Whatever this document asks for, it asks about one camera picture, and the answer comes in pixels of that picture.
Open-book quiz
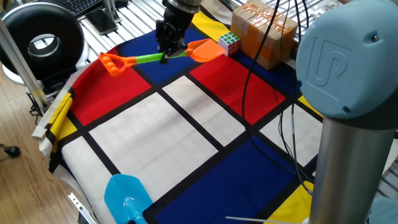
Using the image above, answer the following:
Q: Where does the colour-block tablecloth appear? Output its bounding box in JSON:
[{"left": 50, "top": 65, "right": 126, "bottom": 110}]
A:
[{"left": 32, "top": 6, "right": 324, "bottom": 224}]

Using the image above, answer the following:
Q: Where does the orange shovel green handle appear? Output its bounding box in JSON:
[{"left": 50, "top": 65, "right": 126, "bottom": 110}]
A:
[{"left": 98, "top": 38, "right": 226, "bottom": 78}]

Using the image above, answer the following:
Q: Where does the white-edged puzzle cube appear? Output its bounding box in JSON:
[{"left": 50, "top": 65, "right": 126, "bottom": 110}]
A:
[{"left": 218, "top": 31, "right": 241, "bottom": 57}]

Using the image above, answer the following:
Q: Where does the black caster wheel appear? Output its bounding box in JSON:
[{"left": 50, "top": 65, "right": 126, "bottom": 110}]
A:
[{"left": 2, "top": 145, "right": 21, "bottom": 159}]

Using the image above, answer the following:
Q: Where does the white cable tie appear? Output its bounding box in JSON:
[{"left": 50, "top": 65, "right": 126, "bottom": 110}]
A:
[{"left": 224, "top": 216, "right": 309, "bottom": 224}]

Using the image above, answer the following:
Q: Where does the black smartphone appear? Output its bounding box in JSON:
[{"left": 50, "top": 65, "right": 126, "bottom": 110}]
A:
[{"left": 84, "top": 9, "right": 119, "bottom": 36}]

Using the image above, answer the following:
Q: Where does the blue shovel yellow handle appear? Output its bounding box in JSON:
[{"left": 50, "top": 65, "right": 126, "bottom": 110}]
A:
[{"left": 104, "top": 174, "right": 154, "bottom": 224}]

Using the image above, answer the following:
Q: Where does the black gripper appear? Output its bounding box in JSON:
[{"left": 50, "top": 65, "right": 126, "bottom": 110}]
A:
[{"left": 155, "top": 7, "right": 195, "bottom": 65}]

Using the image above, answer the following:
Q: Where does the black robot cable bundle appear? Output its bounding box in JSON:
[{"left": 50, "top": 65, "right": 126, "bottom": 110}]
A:
[{"left": 241, "top": 0, "right": 315, "bottom": 195}]

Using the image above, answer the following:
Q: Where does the black round fan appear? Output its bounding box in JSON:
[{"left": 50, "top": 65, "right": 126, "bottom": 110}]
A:
[{"left": 0, "top": 2, "right": 86, "bottom": 86}]

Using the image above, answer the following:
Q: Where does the aluminium frame post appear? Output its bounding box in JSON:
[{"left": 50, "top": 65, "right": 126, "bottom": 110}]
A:
[{"left": 0, "top": 18, "right": 51, "bottom": 110}]

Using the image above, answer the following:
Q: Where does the black keyboard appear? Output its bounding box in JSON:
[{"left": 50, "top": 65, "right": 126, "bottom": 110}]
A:
[{"left": 49, "top": 0, "right": 105, "bottom": 18}]

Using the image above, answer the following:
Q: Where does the taped cardboard box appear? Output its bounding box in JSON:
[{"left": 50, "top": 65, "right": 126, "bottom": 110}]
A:
[{"left": 230, "top": 0, "right": 299, "bottom": 71}]

